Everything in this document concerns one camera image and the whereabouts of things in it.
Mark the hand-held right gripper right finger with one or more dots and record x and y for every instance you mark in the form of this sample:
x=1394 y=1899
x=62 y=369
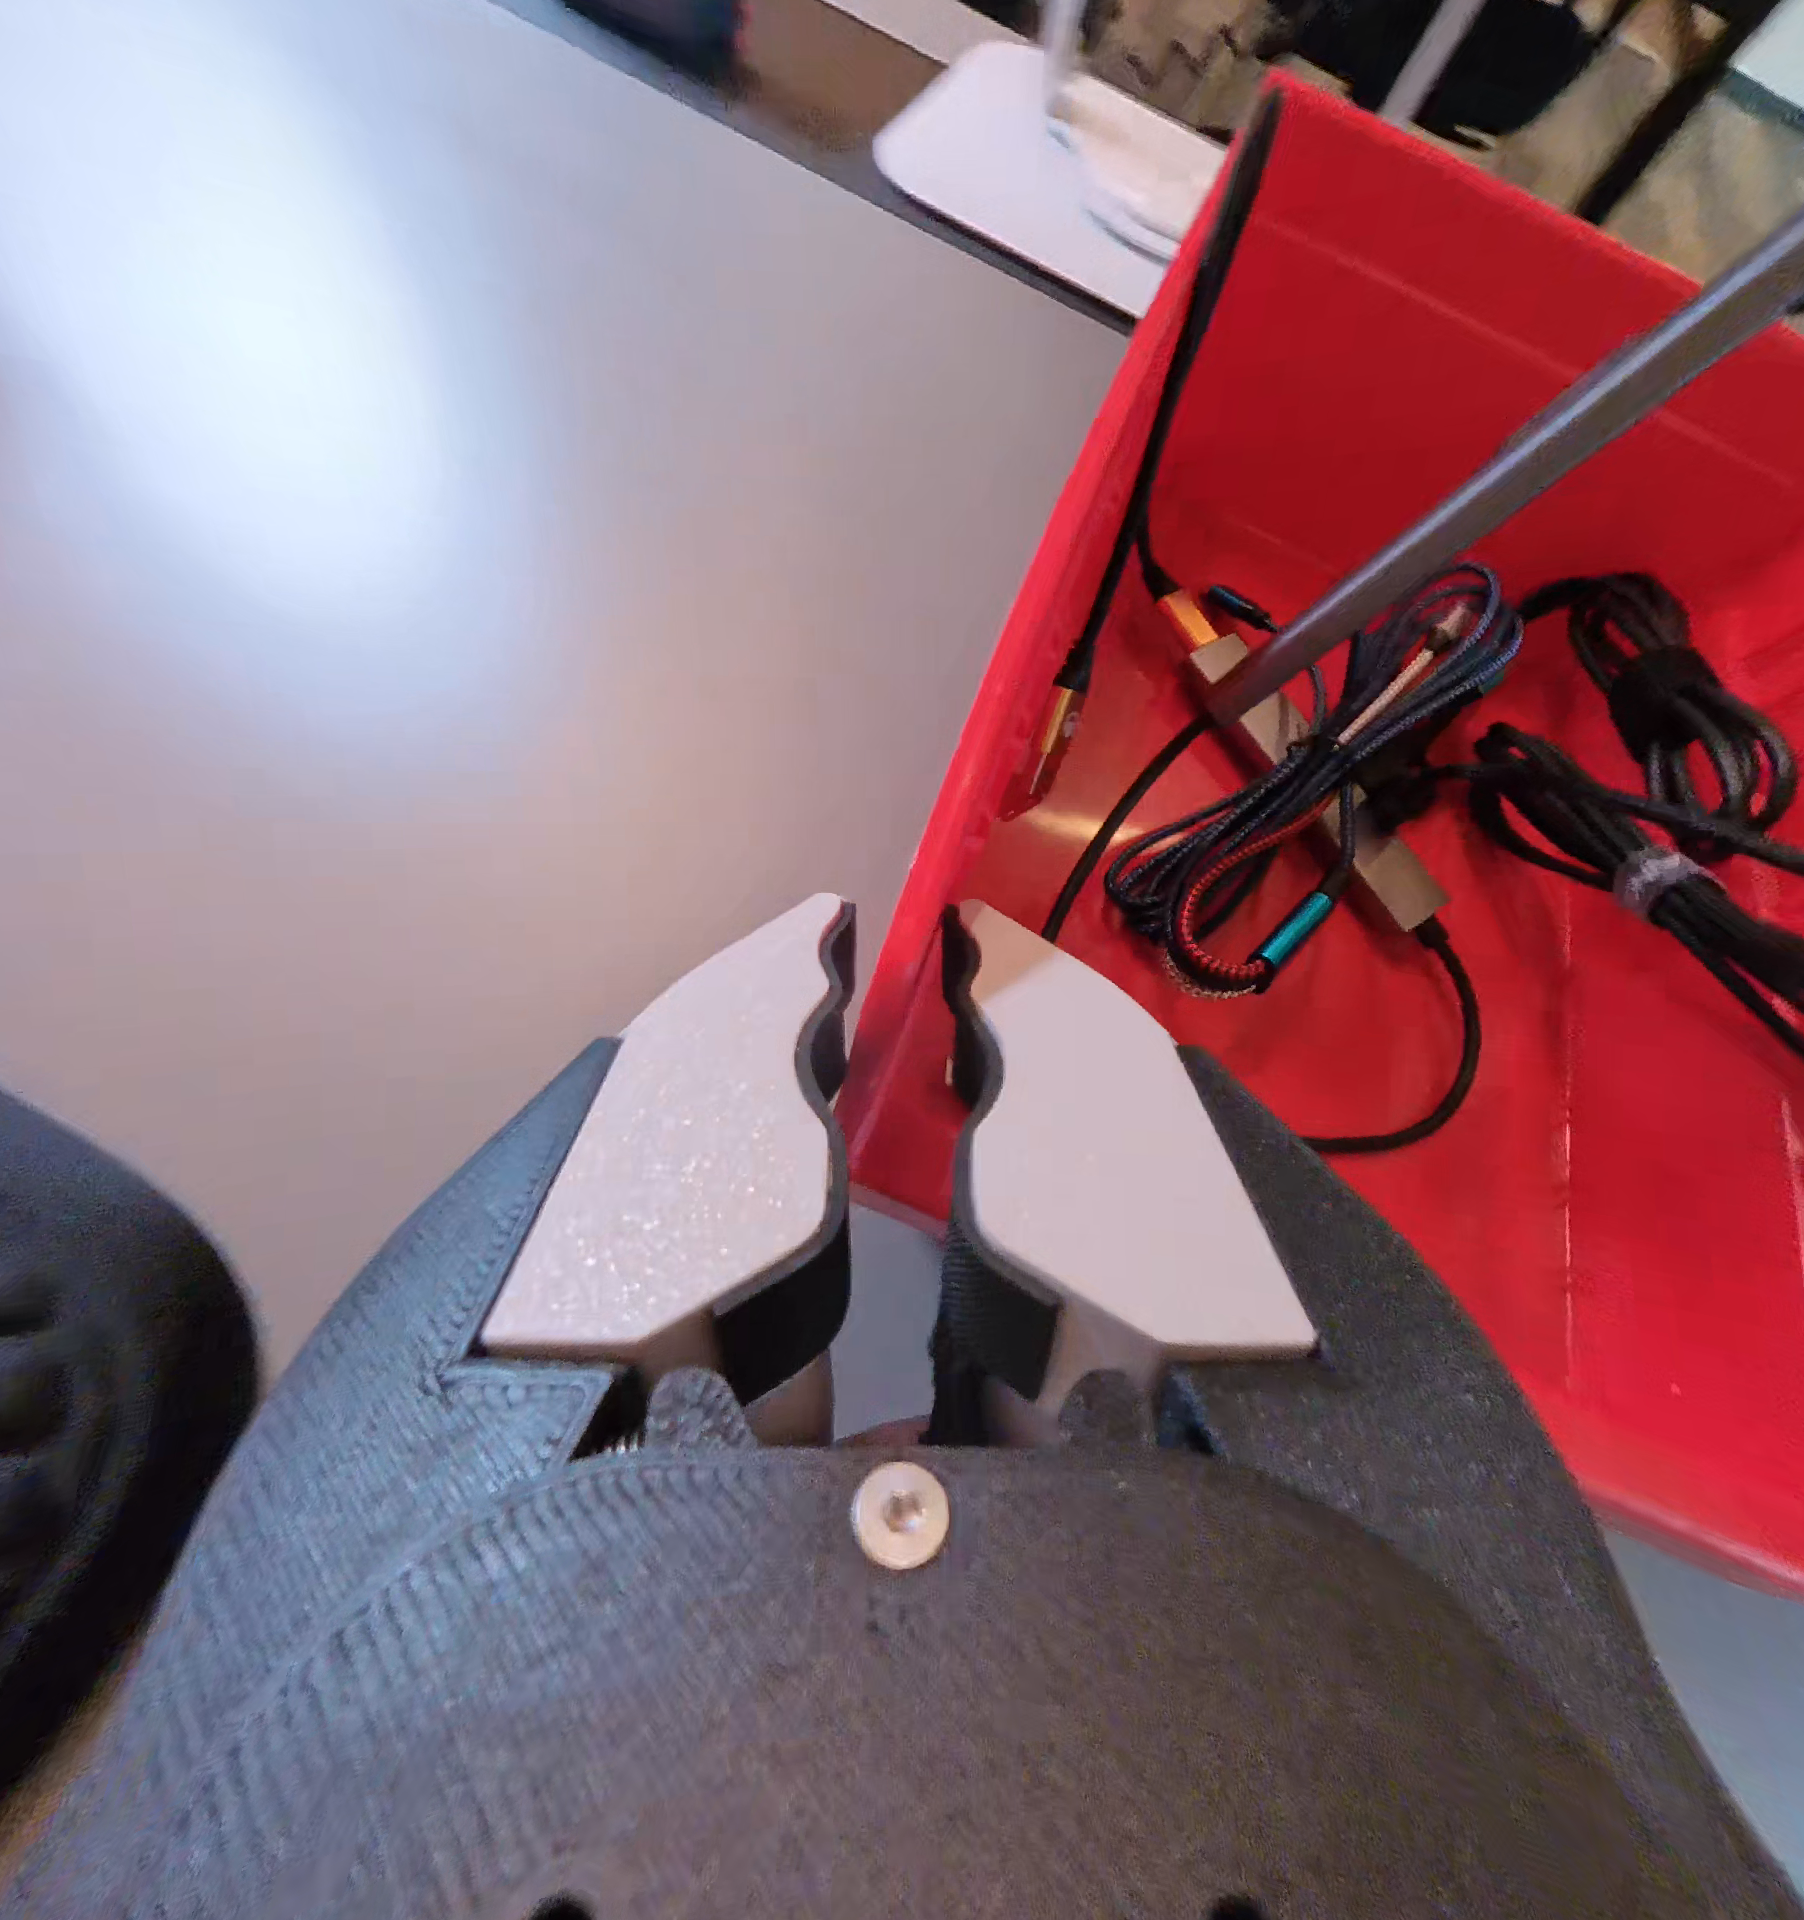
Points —
x=1113 y=1186

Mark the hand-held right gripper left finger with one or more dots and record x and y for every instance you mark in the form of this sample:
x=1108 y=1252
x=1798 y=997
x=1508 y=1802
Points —
x=679 y=1170

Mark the red plastic bin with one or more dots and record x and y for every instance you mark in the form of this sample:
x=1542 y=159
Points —
x=1593 y=1274

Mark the dark grey usb hub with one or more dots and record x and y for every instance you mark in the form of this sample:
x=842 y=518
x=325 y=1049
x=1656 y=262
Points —
x=1517 y=481

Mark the silver usb hub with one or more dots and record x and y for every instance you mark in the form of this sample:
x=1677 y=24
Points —
x=1406 y=878

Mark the black honeycomb pad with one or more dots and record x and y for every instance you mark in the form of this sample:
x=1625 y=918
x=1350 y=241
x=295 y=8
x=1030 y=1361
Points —
x=64 y=1351

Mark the instruction board on stand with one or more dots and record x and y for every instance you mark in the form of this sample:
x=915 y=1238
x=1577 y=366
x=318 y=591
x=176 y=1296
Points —
x=962 y=135

